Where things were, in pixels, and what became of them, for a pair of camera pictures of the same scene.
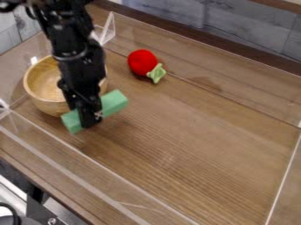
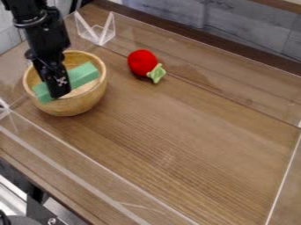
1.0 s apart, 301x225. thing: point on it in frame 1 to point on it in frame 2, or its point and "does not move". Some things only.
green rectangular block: x=111 y=101 to x=78 y=76
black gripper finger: x=72 y=101 to x=40 y=68
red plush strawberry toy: x=142 y=63 does not move
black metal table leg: x=36 y=210 does not move
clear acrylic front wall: x=54 y=185 does not move
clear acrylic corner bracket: x=103 y=33 does not move
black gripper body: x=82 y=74 to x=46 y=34
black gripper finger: x=91 y=113 to x=55 y=77
